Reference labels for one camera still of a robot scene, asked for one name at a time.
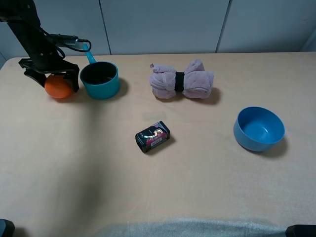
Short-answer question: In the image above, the orange fruit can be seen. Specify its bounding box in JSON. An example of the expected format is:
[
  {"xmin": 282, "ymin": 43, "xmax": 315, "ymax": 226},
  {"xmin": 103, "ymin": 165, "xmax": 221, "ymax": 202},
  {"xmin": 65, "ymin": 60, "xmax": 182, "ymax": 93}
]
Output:
[{"xmin": 44, "ymin": 75, "xmax": 73, "ymax": 99}]

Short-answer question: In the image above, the pink rolled towel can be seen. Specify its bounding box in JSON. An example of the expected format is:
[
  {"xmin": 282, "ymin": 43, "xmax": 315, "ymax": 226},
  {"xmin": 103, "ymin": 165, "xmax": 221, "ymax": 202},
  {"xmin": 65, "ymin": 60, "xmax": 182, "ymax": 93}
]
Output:
[{"xmin": 150, "ymin": 59, "xmax": 214, "ymax": 99}]

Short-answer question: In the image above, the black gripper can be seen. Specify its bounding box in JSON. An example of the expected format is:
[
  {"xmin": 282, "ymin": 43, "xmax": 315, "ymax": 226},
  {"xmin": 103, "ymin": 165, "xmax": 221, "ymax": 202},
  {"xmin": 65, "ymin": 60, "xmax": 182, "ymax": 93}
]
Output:
[{"xmin": 19, "ymin": 50, "xmax": 79, "ymax": 93}]

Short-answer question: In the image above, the teal saucepan with handle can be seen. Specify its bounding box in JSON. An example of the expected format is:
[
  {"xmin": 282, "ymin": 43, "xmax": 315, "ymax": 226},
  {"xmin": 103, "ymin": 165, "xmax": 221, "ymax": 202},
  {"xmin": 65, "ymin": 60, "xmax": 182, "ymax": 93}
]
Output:
[{"xmin": 79, "ymin": 51, "xmax": 120, "ymax": 100}]

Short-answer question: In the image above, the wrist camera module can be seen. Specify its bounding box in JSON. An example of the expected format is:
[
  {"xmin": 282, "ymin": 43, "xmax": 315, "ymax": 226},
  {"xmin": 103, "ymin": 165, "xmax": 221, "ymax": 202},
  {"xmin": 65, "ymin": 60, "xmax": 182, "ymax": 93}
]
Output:
[{"xmin": 46, "ymin": 34, "xmax": 83, "ymax": 50}]

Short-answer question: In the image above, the blue plastic bowl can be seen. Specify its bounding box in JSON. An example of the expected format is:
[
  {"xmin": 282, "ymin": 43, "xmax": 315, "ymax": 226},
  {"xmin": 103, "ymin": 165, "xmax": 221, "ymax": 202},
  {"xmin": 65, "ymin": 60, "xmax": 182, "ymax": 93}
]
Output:
[{"xmin": 233, "ymin": 106, "xmax": 285, "ymax": 152}]

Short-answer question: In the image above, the black camera cable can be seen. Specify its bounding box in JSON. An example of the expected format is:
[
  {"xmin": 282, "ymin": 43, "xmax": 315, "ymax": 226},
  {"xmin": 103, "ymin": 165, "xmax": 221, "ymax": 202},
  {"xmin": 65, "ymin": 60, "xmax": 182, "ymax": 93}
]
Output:
[{"xmin": 37, "ymin": 24, "xmax": 92, "ymax": 59}]

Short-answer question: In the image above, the black soap box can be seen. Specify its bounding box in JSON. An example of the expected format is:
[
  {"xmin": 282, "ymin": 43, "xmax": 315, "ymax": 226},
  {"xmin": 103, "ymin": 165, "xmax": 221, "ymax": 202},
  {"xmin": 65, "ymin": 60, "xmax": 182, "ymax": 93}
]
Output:
[{"xmin": 135, "ymin": 121, "xmax": 170, "ymax": 153}]

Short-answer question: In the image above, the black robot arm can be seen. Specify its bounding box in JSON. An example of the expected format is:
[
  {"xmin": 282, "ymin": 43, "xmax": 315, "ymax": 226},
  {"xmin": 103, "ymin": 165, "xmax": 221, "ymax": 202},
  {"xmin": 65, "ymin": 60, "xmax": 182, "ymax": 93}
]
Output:
[{"xmin": 0, "ymin": 0, "xmax": 79, "ymax": 92}]

